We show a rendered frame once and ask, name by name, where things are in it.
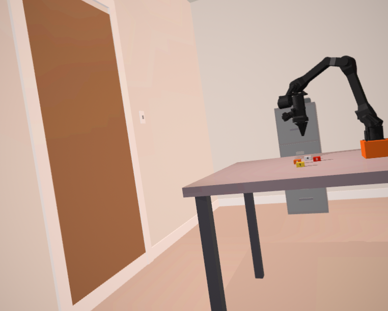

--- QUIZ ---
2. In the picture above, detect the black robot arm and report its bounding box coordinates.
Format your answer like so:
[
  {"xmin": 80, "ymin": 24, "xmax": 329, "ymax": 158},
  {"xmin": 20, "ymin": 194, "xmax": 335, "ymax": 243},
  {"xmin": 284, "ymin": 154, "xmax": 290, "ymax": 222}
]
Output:
[{"xmin": 277, "ymin": 56, "xmax": 385, "ymax": 141}]

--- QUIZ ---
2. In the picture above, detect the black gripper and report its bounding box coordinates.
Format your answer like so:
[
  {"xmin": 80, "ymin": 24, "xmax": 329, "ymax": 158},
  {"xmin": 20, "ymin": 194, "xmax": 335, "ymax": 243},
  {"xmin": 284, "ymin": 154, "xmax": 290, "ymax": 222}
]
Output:
[{"xmin": 292, "ymin": 105, "xmax": 308, "ymax": 136}]

